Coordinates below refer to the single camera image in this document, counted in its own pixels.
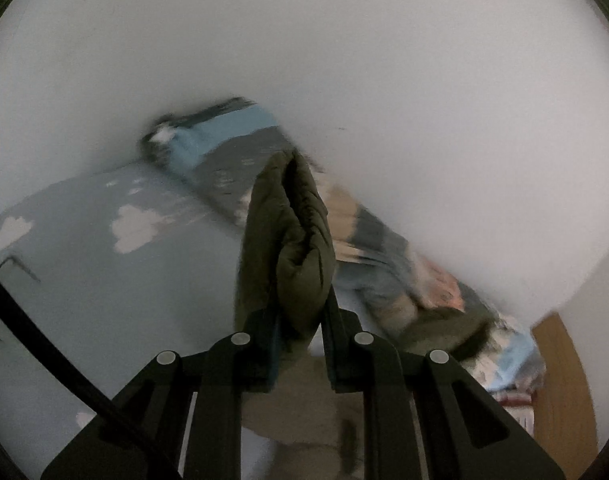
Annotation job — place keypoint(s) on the patchwork print quilt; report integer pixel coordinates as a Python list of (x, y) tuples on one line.
[(219, 135)]

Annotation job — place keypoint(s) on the bed with cloud-print sheet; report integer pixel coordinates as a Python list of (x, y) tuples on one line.
[(134, 310)]

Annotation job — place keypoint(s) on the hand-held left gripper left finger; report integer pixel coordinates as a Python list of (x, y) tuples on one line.
[(273, 355)]

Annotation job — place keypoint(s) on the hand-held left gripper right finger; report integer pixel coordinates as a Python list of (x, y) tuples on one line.
[(334, 355)]

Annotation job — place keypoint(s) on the black eyeglasses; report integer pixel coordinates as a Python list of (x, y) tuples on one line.
[(28, 268)]

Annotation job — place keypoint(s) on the olive green puffer jacket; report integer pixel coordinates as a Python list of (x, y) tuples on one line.
[(284, 240)]

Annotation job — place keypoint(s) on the beige and red patterned pillow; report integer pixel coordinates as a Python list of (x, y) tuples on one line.
[(516, 407)]

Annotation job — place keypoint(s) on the wooden headboard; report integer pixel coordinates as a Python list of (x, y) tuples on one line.
[(564, 385)]

